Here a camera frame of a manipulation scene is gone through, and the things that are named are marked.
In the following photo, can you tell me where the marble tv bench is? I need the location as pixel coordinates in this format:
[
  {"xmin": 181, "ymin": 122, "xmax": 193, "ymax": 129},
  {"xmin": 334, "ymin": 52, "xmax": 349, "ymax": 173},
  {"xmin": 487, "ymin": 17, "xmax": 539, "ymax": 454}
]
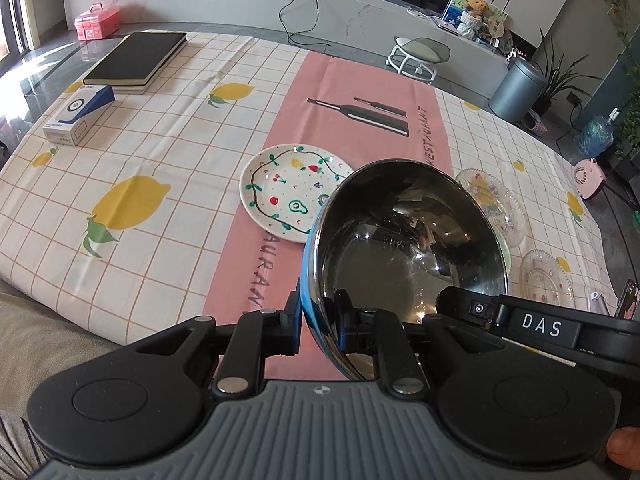
[{"xmin": 62, "ymin": 0, "xmax": 522, "ymax": 82}]

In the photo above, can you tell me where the long-leaf potted plant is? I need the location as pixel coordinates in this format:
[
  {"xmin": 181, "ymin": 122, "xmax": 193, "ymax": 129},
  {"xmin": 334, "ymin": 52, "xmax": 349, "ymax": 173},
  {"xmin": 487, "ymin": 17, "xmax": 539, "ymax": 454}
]
[{"xmin": 522, "ymin": 29, "xmax": 603, "ymax": 137}]

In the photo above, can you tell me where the pink toolbox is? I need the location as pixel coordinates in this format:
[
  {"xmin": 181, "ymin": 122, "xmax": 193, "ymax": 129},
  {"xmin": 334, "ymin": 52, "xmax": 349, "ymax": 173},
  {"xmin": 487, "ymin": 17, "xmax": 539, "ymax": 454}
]
[{"xmin": 74, "ymin": 3, "xmax": 121, "ymax": 41}]

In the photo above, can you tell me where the grey cushion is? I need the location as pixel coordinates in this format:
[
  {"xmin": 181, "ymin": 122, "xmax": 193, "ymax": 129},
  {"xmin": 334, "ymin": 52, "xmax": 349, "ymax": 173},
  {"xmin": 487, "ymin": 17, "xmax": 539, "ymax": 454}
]
[{"xmin": 0, "ymin": 277, "xmax": 126, "ymax": 413}]

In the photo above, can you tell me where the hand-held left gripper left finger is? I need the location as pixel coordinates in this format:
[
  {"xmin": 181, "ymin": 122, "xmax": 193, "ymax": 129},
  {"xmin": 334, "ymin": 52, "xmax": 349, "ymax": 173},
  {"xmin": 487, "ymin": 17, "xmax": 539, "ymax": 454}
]
[{"xmin": 128, "ymin": 280, "xmax": 304, "ymax": 402}]

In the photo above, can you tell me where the clear glass flower plate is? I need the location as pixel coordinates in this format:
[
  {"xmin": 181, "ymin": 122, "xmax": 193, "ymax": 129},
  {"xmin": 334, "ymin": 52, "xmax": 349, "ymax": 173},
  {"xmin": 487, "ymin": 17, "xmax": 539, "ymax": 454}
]
[
  {"xmin": 519, "ymin": 249, "xmax": 576, "ymax": 309},
  {"xmin": 454, "ymin": 168, "xmax": 526, "ymax": 249}
]

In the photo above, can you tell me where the round paddle hand fan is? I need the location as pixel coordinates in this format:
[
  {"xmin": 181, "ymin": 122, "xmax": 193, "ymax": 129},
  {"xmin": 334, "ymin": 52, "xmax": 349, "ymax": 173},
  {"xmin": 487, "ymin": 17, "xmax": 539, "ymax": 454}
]
[{"xmin": 483, "ymin": 15, "xmax": 507, "ymax": 42}]

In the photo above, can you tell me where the pink desk fan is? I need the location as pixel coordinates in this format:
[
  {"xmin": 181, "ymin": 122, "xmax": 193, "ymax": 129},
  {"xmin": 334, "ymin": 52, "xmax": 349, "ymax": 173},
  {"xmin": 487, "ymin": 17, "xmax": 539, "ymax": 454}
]
[{"xmin": 573, "ymin": 157, "xmax": 607, "ymax": 200}]

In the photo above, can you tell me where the round white stool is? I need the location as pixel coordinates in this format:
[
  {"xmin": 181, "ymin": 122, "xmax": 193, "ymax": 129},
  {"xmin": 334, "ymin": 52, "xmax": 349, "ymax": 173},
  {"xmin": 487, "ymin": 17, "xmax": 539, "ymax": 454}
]
[{"xmin": 385, "ymin": 36, "xmax": 450, "ymax": 83}]

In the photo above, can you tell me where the steel bowl with blue outside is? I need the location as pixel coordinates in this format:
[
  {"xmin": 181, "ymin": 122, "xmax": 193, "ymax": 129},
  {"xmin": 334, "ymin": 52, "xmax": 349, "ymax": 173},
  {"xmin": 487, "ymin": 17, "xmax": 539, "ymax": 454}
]
[{"xmin": 301, "ymin": 159, "xmax": 510, "ymax": 382}]

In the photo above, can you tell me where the blue water bottle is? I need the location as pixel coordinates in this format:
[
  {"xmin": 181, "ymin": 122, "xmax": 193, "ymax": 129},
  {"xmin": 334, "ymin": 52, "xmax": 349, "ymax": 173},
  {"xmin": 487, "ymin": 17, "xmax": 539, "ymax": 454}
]
[{"xmin": 574, "ymin": 109, "xmax": 621, "ymax": 159}]

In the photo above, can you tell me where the striped grey cloth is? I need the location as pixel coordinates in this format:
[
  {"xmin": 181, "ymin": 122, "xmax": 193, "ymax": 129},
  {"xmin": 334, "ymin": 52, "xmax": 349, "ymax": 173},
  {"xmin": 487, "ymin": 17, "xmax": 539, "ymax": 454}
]
[{"xmin": 0, "ymin": 409, "xmax": 47, "ymax": 480}]

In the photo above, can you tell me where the climbing vine plant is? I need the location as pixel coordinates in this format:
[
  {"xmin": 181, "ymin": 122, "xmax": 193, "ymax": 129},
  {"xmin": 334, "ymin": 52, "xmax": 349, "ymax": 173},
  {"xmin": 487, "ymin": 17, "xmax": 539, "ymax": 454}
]
[{"xmin": 594, "ymin": 0, "xmax": 640, "ymax": 162}]

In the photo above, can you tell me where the person's right hand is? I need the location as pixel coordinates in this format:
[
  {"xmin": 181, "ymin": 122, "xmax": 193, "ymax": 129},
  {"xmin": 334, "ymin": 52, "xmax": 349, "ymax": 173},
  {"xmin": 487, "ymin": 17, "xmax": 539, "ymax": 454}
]
[{"xmin": 606, "ymin": 426, "xmax": 640, "ymax": 472}]

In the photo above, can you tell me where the black notebook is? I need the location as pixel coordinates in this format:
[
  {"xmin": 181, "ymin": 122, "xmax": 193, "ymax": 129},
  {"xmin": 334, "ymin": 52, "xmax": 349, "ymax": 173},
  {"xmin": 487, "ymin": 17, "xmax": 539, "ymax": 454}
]
[{"xmin": 82, "ymin": 32, "xmax": 188, "ymax": 87}]

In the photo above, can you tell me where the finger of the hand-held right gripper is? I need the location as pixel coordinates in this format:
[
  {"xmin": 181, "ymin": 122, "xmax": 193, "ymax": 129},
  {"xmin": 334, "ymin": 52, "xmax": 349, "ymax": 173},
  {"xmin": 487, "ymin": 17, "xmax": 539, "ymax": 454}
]
[{"xmin": 436, "ymin": 285, "xmax": 502, "ymax": 332}]

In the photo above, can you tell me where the lemon print checked tablecloth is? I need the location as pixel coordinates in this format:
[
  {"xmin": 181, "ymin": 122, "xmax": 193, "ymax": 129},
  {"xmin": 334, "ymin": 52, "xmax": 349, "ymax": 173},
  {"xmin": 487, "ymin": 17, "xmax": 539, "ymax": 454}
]
[{"xmin": 0, "ymin": 30, "xmax": 619, "ymax": 382}]

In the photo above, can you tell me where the white-paged book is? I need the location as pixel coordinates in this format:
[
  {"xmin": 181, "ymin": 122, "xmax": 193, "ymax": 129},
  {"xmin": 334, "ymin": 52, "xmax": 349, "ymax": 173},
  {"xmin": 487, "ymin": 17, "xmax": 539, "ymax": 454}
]
[{"xmin": 110, "ymin": 42, "xmax": 188, "ymax": 96}]

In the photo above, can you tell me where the blue and white box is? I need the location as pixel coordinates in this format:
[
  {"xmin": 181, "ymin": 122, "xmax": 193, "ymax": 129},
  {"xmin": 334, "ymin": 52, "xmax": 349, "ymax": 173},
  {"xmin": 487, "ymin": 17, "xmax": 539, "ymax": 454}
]
[{"xmin": 42, "ymin": 85, "xmax": 115, "ymax": 147}]

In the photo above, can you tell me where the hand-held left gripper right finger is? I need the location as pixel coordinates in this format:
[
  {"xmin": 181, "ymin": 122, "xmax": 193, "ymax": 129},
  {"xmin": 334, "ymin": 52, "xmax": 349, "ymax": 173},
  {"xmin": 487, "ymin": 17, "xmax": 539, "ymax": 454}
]
[{"xmin": 334, "ymin": 288, "xmax": 507, "ymax": 399}]

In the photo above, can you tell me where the painted ceramic plate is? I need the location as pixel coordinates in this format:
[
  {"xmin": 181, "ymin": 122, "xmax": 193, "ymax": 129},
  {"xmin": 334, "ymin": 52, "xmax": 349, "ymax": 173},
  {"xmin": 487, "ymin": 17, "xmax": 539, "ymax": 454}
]
[{"xmin": 240, "ymin": 144, "xmax": 354, "ymax": 244}]

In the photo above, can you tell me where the grey metal trash can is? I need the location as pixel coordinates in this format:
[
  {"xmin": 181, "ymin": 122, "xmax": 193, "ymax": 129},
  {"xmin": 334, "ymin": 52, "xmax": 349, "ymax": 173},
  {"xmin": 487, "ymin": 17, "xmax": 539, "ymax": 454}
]
[{"xmin": 488, "ymin": 55, "xmax": 547, "ymax": 125}]

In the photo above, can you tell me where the black cable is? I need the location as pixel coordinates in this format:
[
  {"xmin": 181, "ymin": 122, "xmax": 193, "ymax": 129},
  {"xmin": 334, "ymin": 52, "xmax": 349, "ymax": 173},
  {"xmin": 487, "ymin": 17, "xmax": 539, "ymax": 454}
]
[{"xmin": 278, "ymin": 0, "xmax": 334, "ymax": 49}]

